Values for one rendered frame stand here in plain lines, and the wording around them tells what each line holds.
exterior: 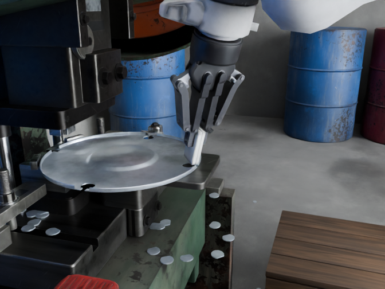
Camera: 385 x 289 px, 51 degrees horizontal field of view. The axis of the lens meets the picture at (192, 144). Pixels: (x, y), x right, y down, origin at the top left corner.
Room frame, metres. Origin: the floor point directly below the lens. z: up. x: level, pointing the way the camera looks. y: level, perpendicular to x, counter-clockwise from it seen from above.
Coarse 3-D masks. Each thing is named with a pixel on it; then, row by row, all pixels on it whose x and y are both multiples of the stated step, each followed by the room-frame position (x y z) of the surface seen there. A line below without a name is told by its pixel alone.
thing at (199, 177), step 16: (208, 160) 0.69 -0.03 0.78; (192, 176) 0.62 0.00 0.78; (208, 176) 0.62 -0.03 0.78; (112, 192) 0.65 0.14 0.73; (128, 192) 0.64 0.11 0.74; (144, 192) 0.66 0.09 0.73; (128, 208) 0.64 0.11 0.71; (144, 208) 0.66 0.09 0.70; (160, 208) 0.71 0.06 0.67; (128, 224) 0.65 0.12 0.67; (144, 224) 0.65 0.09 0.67
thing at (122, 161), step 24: (72, 144) 0.77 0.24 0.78; (96, 144) 0.77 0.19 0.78; (120, 144) 0.77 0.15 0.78; (144, 144) 0.77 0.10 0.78; (168, 144) 0.77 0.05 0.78; (48, 168) 0.65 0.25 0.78; (72, 168) 0.65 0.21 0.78; (96, 168) 0.65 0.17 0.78; (120, 168) 0.64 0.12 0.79; (144, 168) 0.65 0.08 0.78; (168, 168) 0.65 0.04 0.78; (192, 168) 0.63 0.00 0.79
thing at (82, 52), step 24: (96, 0) 0.73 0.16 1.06; (96, 24) 0.73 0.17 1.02; (24, 48) 0.66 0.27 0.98; (48, 48) 0.65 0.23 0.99; (72, 48) 0.64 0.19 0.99; (96, 48) 0.72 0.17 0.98; (24, 72) 0.66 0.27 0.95; (48, 72) 0.65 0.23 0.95; (72, 72) 0.64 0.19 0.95; (96, 72) 0.66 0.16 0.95; (120, 72) 0.72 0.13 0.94; (24, 96) 0.66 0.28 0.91; (48, 96) 0.65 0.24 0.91; (72, 96) 0.64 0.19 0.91; (96, 96) 0.66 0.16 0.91
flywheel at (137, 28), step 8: (160, 0) 1.06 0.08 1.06; (136, 8) 1.07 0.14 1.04; (144, 8) 1.06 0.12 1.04; (152, 8) 1.04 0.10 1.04; (144, 16) 1.04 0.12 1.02; (152, 16) 1.03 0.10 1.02; (160, 16) 1.03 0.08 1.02; (136, 24) 1.04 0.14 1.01; (144, 24) 1.04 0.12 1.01; (152, 24) 1.03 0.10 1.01; (160, 24) 1.03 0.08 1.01; (168, 24) 1.02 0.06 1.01; (176, 24) 1.02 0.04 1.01; (184, 24) 1.01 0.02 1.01; (136, 32) 1.04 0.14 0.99; (144, 32) 1.04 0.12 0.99; (152, 32) 1.03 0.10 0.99; (160, 32) 1.03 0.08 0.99; (168, 32) 1.04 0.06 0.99
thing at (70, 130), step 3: (72, 126) 0.73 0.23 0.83; (66, 129) 0.71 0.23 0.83; (69, 129) 0.72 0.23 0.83; (72, 129) 0.73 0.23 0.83; (75, 129) 0.74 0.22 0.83; (51, 132) 0.71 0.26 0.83; (54, 132) 0.71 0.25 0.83; (57, 132) 0.71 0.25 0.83; (60, 132) 0.71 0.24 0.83; (63, 132) 0.71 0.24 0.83; (66, 132) 0.71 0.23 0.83; (69, 132) 0.72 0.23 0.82; (54, 135) 0.71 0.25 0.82; (57, 135) 0.71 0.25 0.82; (60, 135) 0.71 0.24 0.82
